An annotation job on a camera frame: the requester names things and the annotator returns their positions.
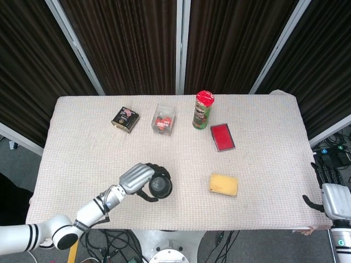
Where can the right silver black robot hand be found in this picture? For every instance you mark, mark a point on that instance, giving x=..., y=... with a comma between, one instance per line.
x=337, y=200

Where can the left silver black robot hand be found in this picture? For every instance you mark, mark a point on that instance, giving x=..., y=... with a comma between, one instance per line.
x=135, y=176

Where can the black round jar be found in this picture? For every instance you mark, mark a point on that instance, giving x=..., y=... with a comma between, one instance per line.
x=160, y=185

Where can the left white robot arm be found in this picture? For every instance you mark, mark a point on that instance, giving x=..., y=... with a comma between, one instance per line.
x=87, y=212

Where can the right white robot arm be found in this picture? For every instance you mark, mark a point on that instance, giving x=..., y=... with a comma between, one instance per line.
x=341, y=241

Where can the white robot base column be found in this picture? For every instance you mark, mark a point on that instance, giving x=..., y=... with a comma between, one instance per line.
x=170, y=246

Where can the brown tape piece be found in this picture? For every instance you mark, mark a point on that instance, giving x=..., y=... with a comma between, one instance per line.
x=305, y=230

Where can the black devices with green lights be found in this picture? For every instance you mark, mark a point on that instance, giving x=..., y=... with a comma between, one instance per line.
x=333, y=156

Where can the white waffle tablecloth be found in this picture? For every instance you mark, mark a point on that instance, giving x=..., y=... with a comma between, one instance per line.
x=192, y=161

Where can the black gold tin can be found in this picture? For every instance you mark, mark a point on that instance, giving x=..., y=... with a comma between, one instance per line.
x=124, y=119

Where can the clear box with red toy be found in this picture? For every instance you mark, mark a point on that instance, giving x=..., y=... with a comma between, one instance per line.
x=163, y=120

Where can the yellow sponge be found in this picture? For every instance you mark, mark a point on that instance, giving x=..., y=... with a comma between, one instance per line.
x=223, y=185

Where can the green Pringles can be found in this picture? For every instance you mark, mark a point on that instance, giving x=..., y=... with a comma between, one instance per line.
x=202, y=112

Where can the red ink pad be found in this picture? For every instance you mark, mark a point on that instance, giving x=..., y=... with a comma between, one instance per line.
x=222, y=137

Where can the black fabric item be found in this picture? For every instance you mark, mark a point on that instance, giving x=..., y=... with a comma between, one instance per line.
x=13, y=197

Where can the dark brown curtain panel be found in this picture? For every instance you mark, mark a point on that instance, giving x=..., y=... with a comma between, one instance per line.
x=129, y=46
x=326, y=68
x=233, y=46
x=30, y=68

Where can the white partition bottom rail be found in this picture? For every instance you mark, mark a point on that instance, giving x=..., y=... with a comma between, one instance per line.
x=330, y=131
x=19, y=138

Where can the white partition post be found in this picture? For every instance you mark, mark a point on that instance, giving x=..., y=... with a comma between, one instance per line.
x=183, y=46
x=279, y=46
x=76, y=46

